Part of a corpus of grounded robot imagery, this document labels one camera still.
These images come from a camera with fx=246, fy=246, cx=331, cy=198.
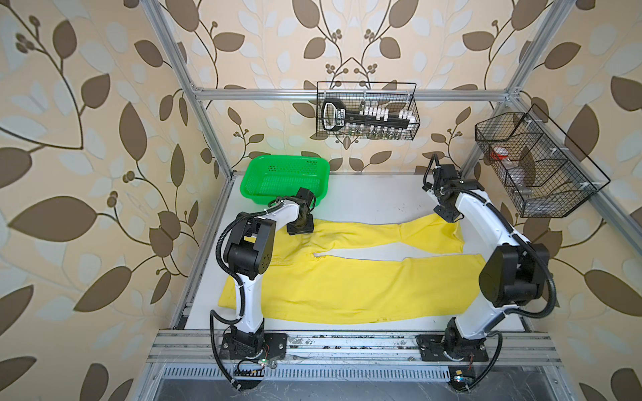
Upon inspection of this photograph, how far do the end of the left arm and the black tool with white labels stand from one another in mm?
279

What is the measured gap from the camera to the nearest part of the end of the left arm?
2.57 feet

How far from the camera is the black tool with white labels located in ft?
2.72
